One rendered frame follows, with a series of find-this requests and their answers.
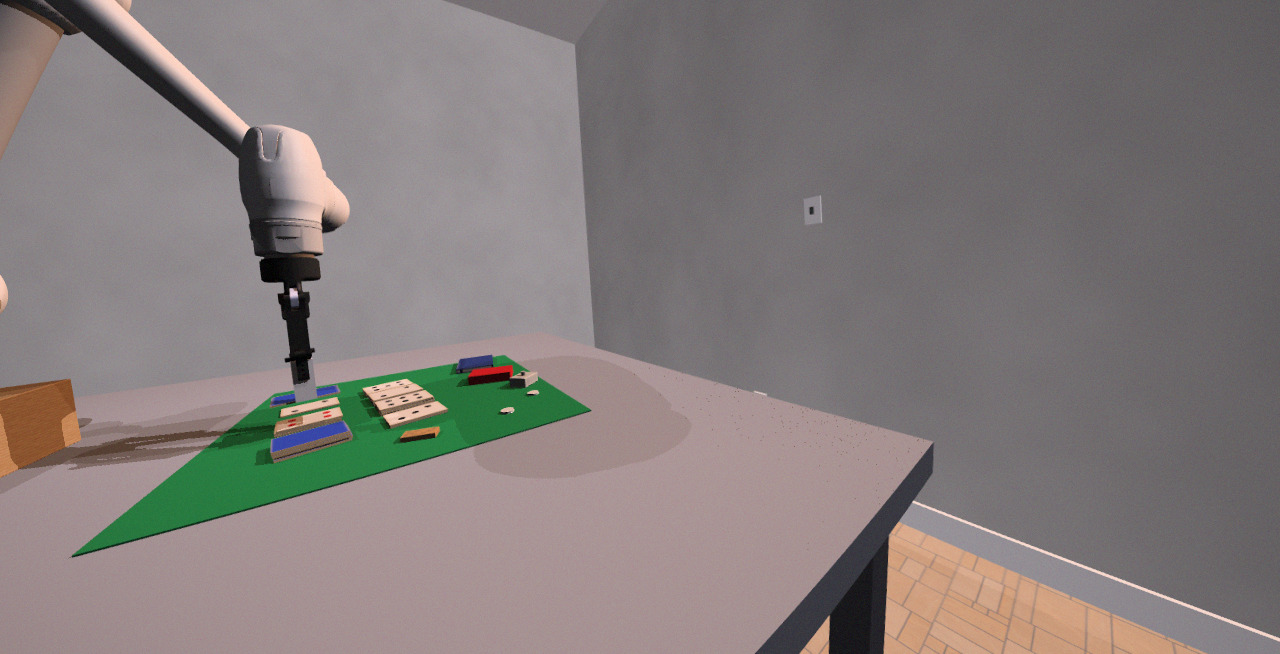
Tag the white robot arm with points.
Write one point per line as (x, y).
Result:
(283, 186)

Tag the green felt mat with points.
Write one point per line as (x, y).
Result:
(236, 472)

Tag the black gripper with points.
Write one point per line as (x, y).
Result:
(294, 303)

